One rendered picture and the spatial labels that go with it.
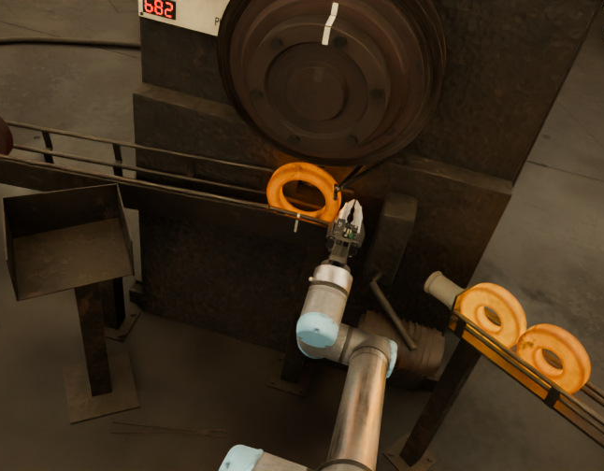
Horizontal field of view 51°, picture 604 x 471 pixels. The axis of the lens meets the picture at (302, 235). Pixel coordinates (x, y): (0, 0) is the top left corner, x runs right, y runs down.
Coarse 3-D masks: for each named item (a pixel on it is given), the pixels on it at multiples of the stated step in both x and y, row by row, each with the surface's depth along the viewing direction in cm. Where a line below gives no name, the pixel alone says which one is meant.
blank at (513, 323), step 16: (480, 288) 142; (496, 288) 140; (464, 304) 147; (480, 304) 143; (496, 304) 140; (512, 304) 138; (480, 320) 146; (512, 320) 138; (496, 336) 143; (512, 336) 140
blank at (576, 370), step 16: (528, 336) 136; (544, 336) 133; (560, 336) 130; (528, 352) 138; (560, 352) 131; (576, 352) 129; (544, 368) 138; (576, 368) 130; (560, 384) 135; (576, 384) 131
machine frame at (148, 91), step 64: (448, 0) 129; (512, 0) 126; (576, 0) 123; (192, 64) 155; (448, 64) 138; (512, 64) 135; (192, 128) 160; (448, 128) 149; (512, 128) 145; (320, 192) 164; (384, 192) 159; (448, 192) 154; (192, 256) 193; (256, 256) 186; (448, 256) 167; (192, 320) 214; (256, 320) 206
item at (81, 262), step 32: (64, 192) 152; (96, 192) 155; (32, 224) 155; (64, 224) 159; (96, 224) 161; (32, 256) 152; (64, 256) 153; (96, 256) 154; (128, 256) 154; (32, 288) 146; (64, 288) 146; (96, 288) 160; (96, 320) 168; (96, 352) 178; (96, 384) 188; (128, 384) 197; (96, 416) 188
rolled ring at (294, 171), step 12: (288, 168) 152; (300, 168) 150; (312, 168) 151; (276, 180) 154; (288, 180) 153; (312, 180) 151; (324, 180) 151; (276, 192) 157; (324, 192) 153; (276, 204) 159; (288, 204) 162; (336, 204) 154; (312, 216) 160; (324, 216) 158
